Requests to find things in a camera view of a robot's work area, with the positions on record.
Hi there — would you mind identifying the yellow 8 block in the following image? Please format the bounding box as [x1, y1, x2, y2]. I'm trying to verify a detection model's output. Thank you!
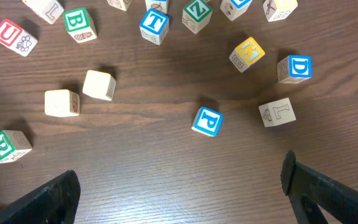
[263, 0, 298, 22]

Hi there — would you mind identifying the yellow block centre left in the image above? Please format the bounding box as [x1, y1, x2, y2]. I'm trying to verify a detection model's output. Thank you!
[44, 89, 80, 118]

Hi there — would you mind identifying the red U block upper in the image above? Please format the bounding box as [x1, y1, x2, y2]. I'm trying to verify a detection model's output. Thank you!
[0, 19, 38, 57]

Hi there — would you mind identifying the blue D block lower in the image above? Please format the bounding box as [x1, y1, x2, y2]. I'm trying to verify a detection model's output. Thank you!
[277, 55, 313, 84]

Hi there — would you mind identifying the yellow K block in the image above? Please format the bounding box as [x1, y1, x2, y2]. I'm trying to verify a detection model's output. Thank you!
[229, 37, 265, 73]

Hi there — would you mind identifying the blue P block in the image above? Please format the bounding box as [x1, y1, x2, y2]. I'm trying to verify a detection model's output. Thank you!
[191, 106, 224, 137]

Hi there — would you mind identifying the red I block upper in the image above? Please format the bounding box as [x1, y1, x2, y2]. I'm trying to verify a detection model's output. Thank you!
[107, 0, 132, 11]

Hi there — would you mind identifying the blue L block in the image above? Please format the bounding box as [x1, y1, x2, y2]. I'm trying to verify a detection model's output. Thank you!
[145, 0, 169, 14]

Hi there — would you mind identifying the blue T block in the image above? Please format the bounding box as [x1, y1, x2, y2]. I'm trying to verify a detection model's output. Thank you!
[139, 9, 169, 45]

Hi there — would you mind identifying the yellow block centre right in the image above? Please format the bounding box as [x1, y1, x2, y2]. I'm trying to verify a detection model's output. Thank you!
[82, 70, 116, 101]

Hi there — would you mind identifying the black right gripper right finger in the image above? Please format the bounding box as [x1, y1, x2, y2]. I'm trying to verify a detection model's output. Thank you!
[280, 150, 358, 223]

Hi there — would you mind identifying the green Z block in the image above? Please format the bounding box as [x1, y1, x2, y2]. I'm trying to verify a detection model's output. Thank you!
[182, 0, 213, 34]

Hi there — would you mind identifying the blue 5 block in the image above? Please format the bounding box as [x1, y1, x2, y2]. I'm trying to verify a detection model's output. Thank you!
[220, 0, 252, 21]

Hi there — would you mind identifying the yellow block upper middle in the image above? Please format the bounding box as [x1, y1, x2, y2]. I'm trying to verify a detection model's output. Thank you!
[22, 0, 64, 24]

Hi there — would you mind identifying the green B block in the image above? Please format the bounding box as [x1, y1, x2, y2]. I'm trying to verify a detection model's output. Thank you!
[63, 7, 98, 44]

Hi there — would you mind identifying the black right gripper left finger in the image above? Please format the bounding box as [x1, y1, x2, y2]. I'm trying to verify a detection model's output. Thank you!
[0, 170, 81, 224]

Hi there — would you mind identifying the green R block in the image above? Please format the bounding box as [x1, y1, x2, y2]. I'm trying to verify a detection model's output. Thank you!
[0, 130, 32, 164]

